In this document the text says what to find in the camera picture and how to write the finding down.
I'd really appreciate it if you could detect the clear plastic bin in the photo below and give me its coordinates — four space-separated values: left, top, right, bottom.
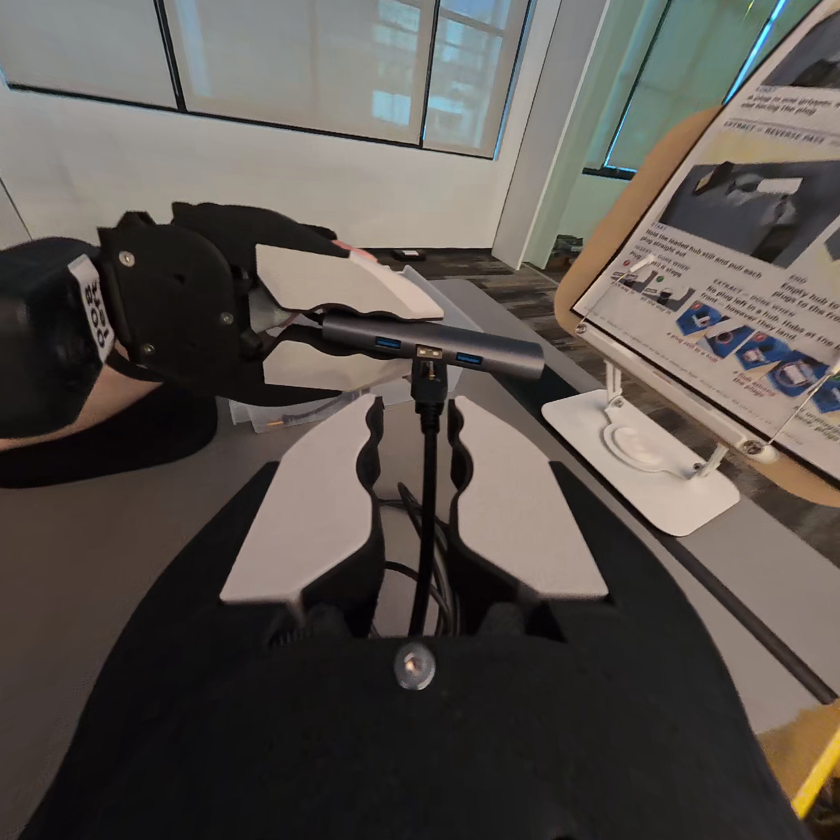
230 263 489 434

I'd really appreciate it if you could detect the person's left forearm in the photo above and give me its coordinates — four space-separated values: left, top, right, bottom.
0 368 178 455

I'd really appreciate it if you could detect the instruction poster board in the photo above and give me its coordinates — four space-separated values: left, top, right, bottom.
554 0 840 509

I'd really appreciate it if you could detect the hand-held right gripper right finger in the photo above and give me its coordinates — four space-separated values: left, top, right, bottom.
451 394 613 628

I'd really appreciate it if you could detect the yellow plastic bin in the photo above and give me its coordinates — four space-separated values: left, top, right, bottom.
759 700 840 825

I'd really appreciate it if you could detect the black quilted cushion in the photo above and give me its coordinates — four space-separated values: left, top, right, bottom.
0 385 220 489

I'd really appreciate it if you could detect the grey metal USB hub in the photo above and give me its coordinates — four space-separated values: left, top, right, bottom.
319 311 546 383

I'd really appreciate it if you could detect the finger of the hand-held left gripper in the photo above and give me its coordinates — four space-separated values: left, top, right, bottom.
260 339 418 410
254 243 448 322

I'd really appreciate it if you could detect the thin black cable small plug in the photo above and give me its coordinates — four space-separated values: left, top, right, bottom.
381 344 460 640

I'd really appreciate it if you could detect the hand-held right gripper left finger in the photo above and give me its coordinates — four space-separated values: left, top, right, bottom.
218 394 385 631

